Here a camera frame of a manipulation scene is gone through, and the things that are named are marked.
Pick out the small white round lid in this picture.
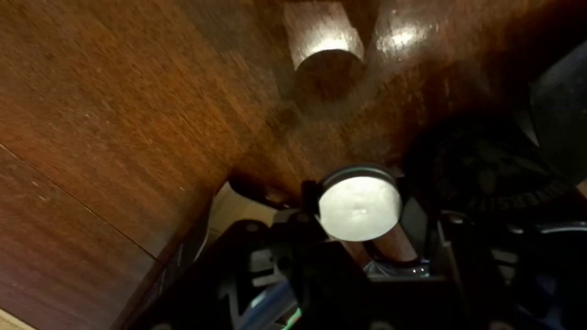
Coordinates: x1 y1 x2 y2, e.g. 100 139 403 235
317 165 401 242

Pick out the long dark cardboard box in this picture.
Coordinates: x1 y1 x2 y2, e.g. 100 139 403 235
529 42 587 185

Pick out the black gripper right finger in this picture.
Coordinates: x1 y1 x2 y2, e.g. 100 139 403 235
390 178 427 257

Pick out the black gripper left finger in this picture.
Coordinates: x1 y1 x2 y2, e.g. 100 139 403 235
287 182 328 255

